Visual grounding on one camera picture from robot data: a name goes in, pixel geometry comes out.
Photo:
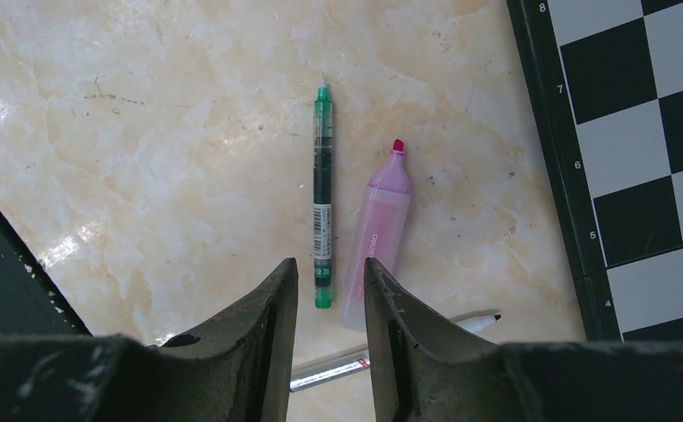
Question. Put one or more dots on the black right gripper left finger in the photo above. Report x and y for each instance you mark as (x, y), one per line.
(234, 366)

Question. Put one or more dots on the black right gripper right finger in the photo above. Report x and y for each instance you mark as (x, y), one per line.
(425, 367)

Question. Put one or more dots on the white marker dark blue cap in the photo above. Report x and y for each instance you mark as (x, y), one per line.
(357, 359)

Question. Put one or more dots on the pink highlighter pen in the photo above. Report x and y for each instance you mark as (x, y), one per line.
(379, 231)

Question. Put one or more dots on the green gel pen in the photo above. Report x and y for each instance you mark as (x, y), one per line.
(322, 196)

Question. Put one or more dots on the black white chessboard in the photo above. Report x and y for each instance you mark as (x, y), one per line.
(605, 81)

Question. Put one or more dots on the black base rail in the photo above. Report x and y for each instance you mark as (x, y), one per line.
(30, 303)

